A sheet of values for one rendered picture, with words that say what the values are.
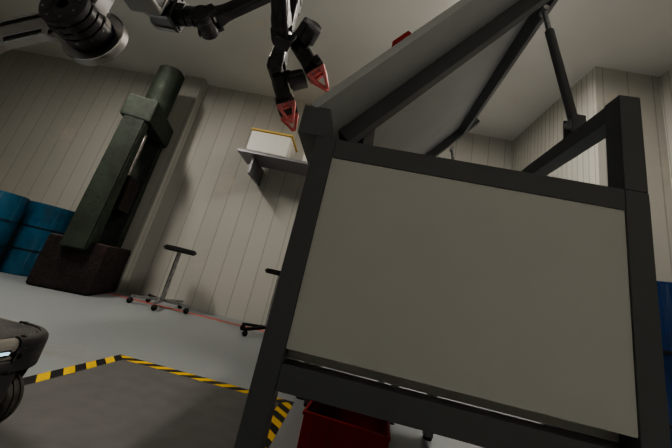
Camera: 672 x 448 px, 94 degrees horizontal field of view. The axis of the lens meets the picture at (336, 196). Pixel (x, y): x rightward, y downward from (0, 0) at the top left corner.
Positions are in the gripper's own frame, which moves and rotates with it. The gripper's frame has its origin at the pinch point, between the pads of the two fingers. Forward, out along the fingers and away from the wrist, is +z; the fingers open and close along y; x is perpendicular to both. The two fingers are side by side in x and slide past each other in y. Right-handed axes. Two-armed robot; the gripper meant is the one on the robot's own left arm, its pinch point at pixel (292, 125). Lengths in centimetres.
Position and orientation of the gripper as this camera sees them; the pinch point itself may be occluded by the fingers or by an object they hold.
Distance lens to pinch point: 115.3
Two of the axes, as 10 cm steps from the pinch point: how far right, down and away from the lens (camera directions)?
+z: 2.9, 9.1, -3.0
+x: -9.6, 2.8, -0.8
